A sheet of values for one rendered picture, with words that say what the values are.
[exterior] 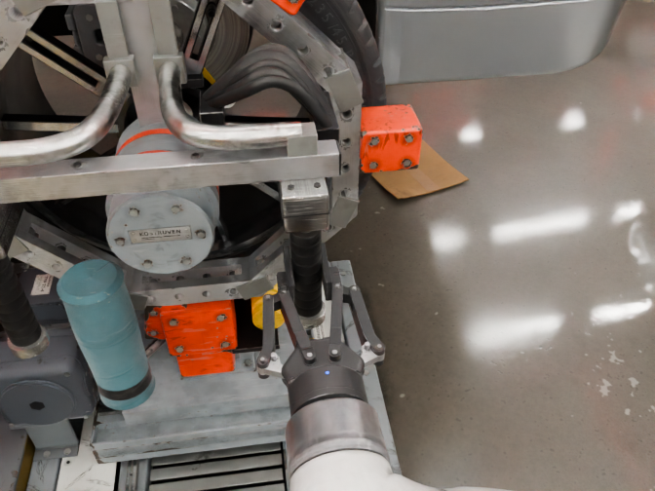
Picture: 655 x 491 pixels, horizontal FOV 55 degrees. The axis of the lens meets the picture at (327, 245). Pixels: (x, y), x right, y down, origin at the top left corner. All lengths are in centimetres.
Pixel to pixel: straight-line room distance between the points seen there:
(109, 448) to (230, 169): 91
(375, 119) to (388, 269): 108
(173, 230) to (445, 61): 74
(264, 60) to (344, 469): 43
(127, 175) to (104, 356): 37
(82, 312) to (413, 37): 79
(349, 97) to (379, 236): 125
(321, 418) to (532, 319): 138
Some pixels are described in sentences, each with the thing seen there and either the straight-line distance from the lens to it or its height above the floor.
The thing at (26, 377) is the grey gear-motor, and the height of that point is 39.
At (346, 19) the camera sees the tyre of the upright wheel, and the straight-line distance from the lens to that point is 90.
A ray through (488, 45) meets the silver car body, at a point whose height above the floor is 82.
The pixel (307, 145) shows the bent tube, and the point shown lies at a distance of 66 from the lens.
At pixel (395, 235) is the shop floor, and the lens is 208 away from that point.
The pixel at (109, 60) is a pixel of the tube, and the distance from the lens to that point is 81.
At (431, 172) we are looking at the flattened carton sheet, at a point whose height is 1.
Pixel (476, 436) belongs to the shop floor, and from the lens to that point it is 162.
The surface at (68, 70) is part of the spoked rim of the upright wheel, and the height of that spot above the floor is 95.
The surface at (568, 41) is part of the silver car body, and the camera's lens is 141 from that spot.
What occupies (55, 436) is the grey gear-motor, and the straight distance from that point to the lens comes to 155.
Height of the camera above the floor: 135
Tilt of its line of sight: 42 degrees down
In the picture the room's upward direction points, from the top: straight up
